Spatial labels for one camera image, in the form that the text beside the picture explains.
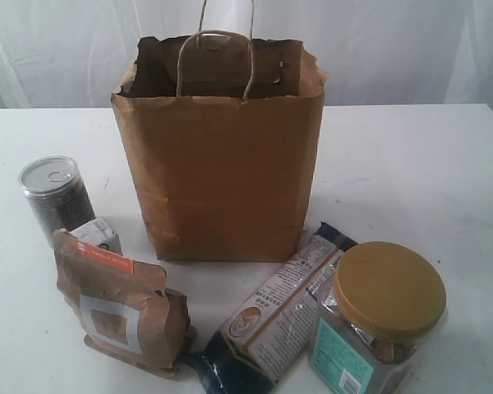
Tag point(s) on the clear can dark seeds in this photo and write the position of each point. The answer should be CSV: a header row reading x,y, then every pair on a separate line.
x,y
57,195

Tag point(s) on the brown paper bag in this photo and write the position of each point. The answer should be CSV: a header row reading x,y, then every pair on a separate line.
x,y
220,131

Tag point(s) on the dark blue biscuit packet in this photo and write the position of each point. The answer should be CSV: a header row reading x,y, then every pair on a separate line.
x,y
254,347

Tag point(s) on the small white carton box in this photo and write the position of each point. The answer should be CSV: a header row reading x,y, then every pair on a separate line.
x,y
99,233

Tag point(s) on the brown kraft pouch orange label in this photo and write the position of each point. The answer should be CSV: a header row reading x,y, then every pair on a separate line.
x,y
124,305

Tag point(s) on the gold lid plastic jar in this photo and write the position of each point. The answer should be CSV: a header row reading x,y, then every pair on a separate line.
x,y
382,304

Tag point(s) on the white curtain backdrop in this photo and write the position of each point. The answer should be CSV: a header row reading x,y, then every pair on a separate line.
x,y
70,54

